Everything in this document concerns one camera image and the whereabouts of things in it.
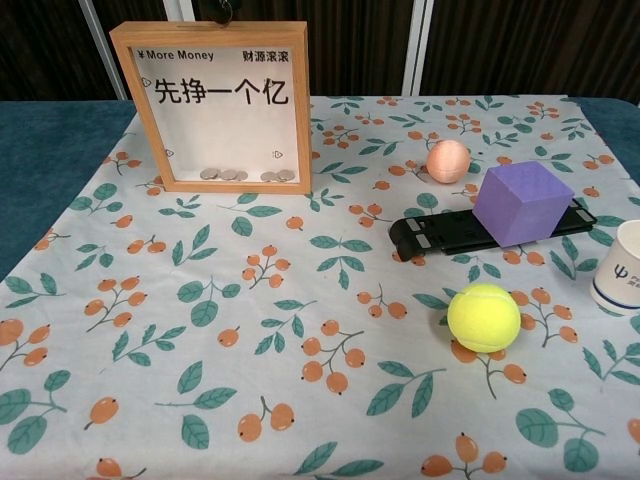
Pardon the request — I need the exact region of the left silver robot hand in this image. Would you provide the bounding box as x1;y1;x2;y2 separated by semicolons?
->
208;0;237;28

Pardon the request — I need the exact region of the teal table cover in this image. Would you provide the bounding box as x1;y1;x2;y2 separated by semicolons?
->
0;97;640;281

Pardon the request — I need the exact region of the pink ball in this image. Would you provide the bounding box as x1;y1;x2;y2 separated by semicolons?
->
426;140;472;184

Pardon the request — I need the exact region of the purple foam cube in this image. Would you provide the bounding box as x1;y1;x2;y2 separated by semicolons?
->
471;160;574;249

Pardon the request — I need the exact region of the floral print tablecloth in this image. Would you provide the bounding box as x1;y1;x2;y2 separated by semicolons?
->
0;94;640;480

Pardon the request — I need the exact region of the yellow tennis ball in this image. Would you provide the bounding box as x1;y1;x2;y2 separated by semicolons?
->
446;283;522;354

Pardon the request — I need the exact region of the white paper cup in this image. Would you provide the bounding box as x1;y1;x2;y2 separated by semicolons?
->
589;219;640;316

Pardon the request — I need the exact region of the white partition post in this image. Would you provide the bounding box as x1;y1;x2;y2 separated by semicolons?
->
402;0;435;96
77;0;127;100

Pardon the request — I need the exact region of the wooden frame money box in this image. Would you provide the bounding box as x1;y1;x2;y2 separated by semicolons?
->
109;20;314;196

